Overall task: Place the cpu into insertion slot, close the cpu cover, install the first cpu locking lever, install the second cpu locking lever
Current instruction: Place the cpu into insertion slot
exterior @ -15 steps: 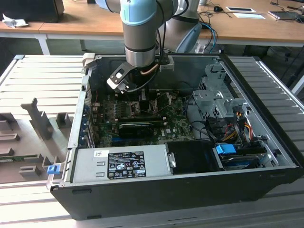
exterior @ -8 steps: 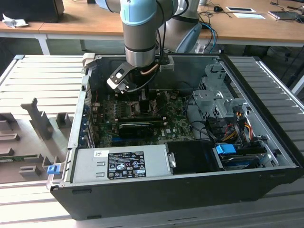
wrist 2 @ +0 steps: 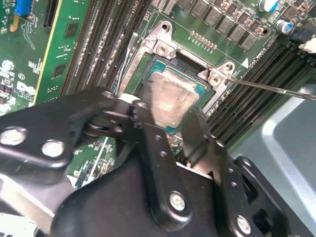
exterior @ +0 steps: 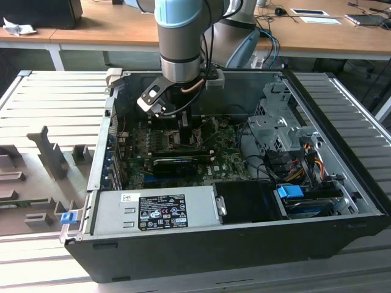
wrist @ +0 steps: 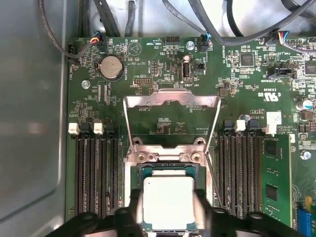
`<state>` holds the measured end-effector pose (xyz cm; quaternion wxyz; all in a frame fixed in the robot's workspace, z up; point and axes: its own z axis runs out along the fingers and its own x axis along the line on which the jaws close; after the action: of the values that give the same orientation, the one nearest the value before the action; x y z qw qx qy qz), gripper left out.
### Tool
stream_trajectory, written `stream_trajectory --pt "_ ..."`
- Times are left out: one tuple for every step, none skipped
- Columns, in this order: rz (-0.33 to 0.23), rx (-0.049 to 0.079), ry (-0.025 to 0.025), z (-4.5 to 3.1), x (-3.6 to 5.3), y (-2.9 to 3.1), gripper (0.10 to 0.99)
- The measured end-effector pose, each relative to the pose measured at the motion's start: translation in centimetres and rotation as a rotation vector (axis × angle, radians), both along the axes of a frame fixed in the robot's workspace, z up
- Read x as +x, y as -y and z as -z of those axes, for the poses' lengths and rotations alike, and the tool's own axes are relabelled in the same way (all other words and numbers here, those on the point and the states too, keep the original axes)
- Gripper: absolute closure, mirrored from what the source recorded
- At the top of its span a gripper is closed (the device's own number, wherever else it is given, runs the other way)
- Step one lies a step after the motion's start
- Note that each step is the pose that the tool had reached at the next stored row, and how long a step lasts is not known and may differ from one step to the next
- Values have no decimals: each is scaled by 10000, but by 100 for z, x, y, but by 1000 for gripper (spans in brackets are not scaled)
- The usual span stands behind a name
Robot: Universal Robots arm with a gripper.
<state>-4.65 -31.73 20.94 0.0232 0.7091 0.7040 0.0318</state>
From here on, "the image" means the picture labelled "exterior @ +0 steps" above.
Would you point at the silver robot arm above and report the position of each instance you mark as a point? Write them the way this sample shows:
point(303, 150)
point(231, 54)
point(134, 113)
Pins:
point(178, 45)

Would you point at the black RAM slot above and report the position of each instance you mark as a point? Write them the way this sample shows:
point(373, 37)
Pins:
point(171, 126)
point(205, 159)
point(203, 156)
point(183, 151)
point(171, 120)
point(183, 154)
point(172, 117)
point(171, 123)

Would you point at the CPU socket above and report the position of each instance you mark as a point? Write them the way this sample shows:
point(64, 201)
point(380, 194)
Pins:
point(171, 138)

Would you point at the blue expansion slot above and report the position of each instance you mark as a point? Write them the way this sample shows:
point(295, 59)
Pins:
point(149, 181)

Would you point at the black plastic bay cover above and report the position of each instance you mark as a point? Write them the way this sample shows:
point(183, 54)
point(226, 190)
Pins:
point(244, 201)

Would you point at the black graphics card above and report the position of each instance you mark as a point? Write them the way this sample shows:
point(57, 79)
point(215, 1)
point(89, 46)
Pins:
point(174, 168)

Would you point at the grey plastic case latch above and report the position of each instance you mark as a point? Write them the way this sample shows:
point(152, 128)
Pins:
point(113, 74)

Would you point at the green motherboard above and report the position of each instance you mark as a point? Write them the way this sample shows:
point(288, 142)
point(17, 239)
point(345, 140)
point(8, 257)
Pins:
point(226, 158)

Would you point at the metal drive cage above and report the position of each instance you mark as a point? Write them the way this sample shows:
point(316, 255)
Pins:
point(275, 128)

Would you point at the small black object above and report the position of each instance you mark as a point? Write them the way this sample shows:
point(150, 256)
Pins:
point(118, 2)

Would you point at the white cup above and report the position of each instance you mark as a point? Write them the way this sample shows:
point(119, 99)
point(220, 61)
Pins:
point(262, 3)

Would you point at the black computer mouse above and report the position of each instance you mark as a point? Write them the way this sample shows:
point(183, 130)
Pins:
point(280, 11)

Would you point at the silver power supply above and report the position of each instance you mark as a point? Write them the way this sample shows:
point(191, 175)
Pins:
point(116, 213)

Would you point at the large wooden desk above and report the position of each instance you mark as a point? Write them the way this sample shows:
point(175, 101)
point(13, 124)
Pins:
point(305, 36)

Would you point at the hard disk in blue carrier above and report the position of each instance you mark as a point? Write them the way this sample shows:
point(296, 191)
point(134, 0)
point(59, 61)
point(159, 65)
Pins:
point(288, 192)

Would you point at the small wooden desk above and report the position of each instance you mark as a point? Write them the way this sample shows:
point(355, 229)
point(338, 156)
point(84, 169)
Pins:
point(44, 36)

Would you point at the grey parts rack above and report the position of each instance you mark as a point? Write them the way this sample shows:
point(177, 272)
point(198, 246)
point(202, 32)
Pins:
point(39, 171)

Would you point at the black PC case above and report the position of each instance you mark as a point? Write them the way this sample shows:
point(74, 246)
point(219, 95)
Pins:
point(183, 259)

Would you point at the black box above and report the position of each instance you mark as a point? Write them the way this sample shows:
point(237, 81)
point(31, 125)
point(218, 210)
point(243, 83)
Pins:
point(39, 12)

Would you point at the blue plastic case latch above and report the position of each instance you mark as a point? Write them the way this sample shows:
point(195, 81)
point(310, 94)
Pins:
point(67, 218)

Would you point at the crumpled white paper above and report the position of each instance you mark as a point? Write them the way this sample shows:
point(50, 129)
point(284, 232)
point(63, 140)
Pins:
point(18, 28)

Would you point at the green RAM stick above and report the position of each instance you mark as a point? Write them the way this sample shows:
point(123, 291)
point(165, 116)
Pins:
point(27, 202)

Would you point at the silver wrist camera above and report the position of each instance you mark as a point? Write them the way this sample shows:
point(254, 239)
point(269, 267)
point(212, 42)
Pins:
point(149, 97)

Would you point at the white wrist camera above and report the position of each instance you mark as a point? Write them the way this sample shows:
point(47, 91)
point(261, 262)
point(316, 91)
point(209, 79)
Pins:
point(214, 81)

